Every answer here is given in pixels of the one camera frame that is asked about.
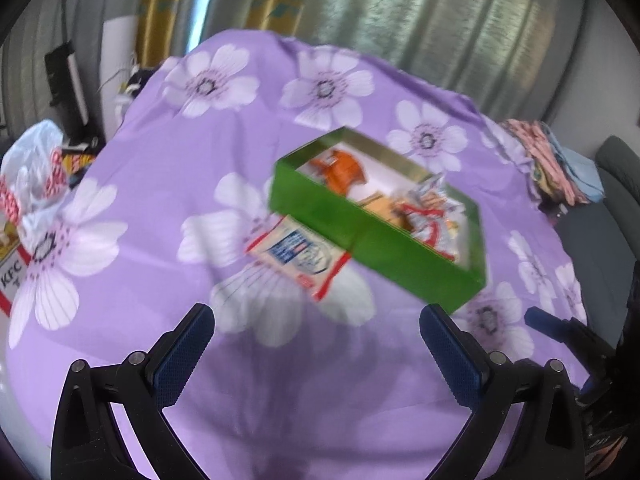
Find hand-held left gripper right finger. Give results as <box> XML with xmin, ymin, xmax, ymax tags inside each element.
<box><xmin>419</xmin><ymin>303</ymin><xmax>586</xmax><ymax>480</ymax></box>

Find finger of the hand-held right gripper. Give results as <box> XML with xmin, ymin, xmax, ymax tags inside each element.
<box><xmin>575</xmin><ymin>372</ymin><xmax>616</xmax><ymax>406</ymax></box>
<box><xmin>525</xmin><ymin>305</ymin><xmax>608</xmax><ymax>361</ymax></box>

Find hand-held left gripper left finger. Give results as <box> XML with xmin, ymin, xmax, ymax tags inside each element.
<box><xmin>51</xmin><ymin>303</ymin><xmax>217</xmax><ymax>480</ymax></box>

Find red silver snack packet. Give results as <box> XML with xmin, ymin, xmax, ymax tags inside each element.
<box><xmin>397</xmin><ymin>172</ymin><xmax>463</xmax><ymax>261</ymax></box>

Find white blue snack packet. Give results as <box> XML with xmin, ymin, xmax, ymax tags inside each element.
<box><xmin>245</xmin><ymin>215</ymin><xmax>352</xmax><ymax>302</ymax></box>

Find peach labelled snack packet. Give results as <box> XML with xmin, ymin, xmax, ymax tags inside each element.
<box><xmin>357</xmin><ymin>192</ymin><xmax>401</xmax><ymax>221</ymax></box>

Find green cardboard box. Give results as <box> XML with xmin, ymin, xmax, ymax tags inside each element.
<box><xmin>268</xmin><ymin>126</ymin><xmax>488</xmax><ymax>316</ymax></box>

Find orange panda snack bag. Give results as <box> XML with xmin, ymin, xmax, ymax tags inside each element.
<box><xmin>307</xmin><ymin>149</ymin><xmax>368</xmax><ymax>196</ymax></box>

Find light blue folded cloth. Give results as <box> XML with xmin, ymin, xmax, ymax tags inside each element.
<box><xmin>545</xmin><ymin>127</ymin><xmax>608</xmax><ymax>203</ymax></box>

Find folded clothes pile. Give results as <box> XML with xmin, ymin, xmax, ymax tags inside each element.
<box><xmin>502</xmin><ymin>119</ymin><xmax>591</xmax><ymax>206</ymax></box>

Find grey sofa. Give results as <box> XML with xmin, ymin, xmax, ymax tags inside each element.
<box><xmin>550</xmin><ymin>135</ymin><xmax>640</xmax><ymax>311</ymax></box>

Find red white cardboard box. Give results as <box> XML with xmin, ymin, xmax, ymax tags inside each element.
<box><xmin>0</xmin><ymin>225</ymin><xmax>33</xmax><ymax>318</ymax></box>

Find yellow red striped packet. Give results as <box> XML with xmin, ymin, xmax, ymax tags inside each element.
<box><xmin>60</xmin><ymin>152</ymin><xmax>97</xmax><ymax>176</ymax></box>

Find purple floral tablecloth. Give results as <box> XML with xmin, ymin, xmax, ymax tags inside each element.
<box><xmin>5</xmin><ymin>30</ymin><xmax>588</xmax><ymax>480</ymax></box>

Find white plastic bag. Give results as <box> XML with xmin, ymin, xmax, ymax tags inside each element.
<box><xmin>0</xmin><ymin>120</ymin><xmax>68</xmax><ymax>231</ymax></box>

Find black white object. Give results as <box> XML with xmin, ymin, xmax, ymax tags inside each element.
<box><xmin>117</xmin><ymin>67</ymin><xmax>153</xmax><ymax>98</ymax></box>

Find black upright vacuum cleaner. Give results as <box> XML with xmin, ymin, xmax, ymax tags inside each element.
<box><xmin>44</xmin><ymin>0</ymin><xmax>101</xmax><ymax>146</ymax></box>

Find grey green sheer curtain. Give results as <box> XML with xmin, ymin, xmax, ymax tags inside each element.
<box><xmin>300</xmin><ymin>0</ymin><xmax>601</xmax><ymax>121</ymax></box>

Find white panel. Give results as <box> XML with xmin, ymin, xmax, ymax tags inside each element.
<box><xmin>102</xmin><ymin>15</ymin><xmax>141</xmax><ymax>111</ymax></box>

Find grey ribbed curtain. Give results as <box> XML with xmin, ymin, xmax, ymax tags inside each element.
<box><xmin>0</xmin><ymin>0</ymin><xmax>111</xmax><ymax>136</ymax></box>

